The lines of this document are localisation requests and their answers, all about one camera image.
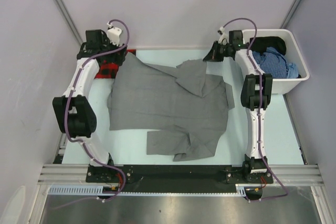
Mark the blue checked shirt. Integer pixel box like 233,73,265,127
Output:
253,47,288,79

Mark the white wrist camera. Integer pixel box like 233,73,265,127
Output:
107,22,123,46
217,26,229,45

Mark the grey long sleeve shirt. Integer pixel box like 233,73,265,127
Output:
107,53,235,162

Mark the black shirt in bin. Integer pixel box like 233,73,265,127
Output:
250,36,287,55

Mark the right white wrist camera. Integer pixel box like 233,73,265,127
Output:
217,26,229,45

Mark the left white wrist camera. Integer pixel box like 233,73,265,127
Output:
107,22,123,46

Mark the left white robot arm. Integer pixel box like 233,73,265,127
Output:
52,26,127,182

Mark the aluminium frame rail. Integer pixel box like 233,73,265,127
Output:
37,164,324,186

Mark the white slotted cable duct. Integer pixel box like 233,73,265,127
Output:
48,185,246,197

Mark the light blue shirt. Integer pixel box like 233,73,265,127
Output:
286,62,301,79

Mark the red black plaid shirt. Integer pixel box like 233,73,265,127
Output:
95,49,136,79

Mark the white plastic bin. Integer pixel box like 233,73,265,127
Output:
243,29,310,94

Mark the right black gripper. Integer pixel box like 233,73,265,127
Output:
204,40,230,62

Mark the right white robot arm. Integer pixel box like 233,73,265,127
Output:
203,28,273,187

